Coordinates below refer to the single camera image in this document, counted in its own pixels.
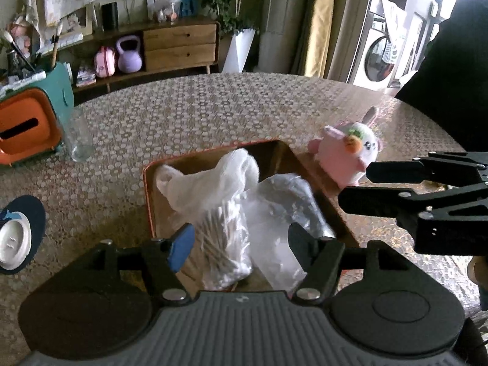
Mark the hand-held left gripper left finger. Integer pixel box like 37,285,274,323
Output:
76,223,196,303

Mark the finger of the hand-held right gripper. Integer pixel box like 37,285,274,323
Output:
337,183,488,220
366,152,488,185

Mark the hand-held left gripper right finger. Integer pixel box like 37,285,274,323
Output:
288,222,411,303

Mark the clear plastic bag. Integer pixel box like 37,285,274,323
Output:
240,173,336,290

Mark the bag of cotton swabs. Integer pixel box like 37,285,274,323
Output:
168,198,254,290

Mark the pink bunny plush toy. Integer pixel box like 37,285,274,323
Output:
308,106,384,188

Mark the white plastic bag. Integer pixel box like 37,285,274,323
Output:
154,148,260,214

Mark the orange tray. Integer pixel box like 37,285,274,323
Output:
143,140,361,275

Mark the person's right forearm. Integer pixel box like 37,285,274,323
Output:
467,255,488,313

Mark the washing machine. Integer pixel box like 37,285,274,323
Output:
362,11,401,84

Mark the clear glass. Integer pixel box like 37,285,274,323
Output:
61,109,95,163

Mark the dark blue coaster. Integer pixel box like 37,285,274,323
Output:
0,194,46,275

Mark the yellow curtain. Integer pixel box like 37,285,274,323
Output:
301,0,340,79

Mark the white round lid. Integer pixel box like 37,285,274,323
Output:
0,219,32,269

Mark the white planter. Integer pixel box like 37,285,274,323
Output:
221,27,257,74

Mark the stack of small books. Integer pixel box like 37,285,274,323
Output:
75,63,97,88

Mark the teal and orange tissue box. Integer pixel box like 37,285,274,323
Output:
0,61,75,166

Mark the purple kettlebell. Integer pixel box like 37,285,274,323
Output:
115,35,145,74

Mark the pink case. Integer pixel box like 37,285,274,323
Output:
94,46,117,79

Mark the wooden sideboard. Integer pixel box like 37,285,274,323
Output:
38,17,222,96

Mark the green potted plant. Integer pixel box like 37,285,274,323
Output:
187,0,260,39

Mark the white keyboard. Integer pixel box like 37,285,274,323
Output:
38,32,84,54

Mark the black speaker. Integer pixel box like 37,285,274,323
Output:
102,2,119,31

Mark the white framed picture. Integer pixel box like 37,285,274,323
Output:
147,0,180,21

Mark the blue toy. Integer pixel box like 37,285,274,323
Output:
179,0,199,18

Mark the pink doll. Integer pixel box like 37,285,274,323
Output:
8,19,33,59

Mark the wooden handled brush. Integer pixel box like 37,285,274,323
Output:
51,21,63,70

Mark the white photo frame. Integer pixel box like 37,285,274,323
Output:
61,8,93,37

